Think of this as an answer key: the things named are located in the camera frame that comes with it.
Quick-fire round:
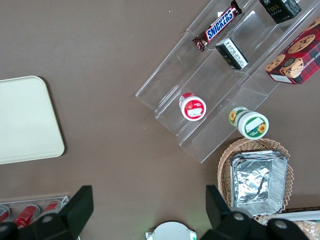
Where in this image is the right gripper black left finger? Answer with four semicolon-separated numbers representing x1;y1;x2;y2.
0;184;95;240

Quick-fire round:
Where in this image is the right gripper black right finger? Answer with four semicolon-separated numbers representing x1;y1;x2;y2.
201;184;309;240

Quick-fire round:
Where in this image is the light wicker basket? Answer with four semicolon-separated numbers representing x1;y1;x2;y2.
217;138;295;224

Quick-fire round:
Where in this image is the aluminium foil tray stack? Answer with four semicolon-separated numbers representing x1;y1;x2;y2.
229;150;289;217

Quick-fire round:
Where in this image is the cream plastic tray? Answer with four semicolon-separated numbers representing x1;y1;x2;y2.
0;75;66;165

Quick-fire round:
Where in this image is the red cola bottle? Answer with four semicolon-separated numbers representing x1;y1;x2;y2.
12;203;42;226
0;204;12;224
43;199;63;216

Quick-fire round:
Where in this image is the clear acrylic bottle rack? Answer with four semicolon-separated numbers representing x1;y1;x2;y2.
0;191;71;226

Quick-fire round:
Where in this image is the white plastic snack bin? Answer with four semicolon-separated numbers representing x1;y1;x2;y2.
281;209;320;240

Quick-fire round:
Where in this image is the clear cracker bag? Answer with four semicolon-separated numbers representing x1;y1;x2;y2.
291;219;320;240

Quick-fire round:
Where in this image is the green lid sunflower jar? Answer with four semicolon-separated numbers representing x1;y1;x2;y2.
228;106;270;140

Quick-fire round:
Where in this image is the red lid white jar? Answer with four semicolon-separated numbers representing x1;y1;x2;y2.
178;92;208;122

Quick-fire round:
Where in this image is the clear acrylic stepped shelf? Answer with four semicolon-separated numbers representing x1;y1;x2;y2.
134;0;320;165

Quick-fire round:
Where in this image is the small black box white label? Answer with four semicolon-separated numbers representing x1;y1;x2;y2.
214;37;250;71

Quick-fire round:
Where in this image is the red tartan cookie box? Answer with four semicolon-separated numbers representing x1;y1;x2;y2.
264;17;320;86

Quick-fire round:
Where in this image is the Snickers chocolate bar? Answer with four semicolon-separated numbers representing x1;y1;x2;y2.
191;0;243;52

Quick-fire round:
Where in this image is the black box with gold print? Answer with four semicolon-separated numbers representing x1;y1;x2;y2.
259;0;303;25

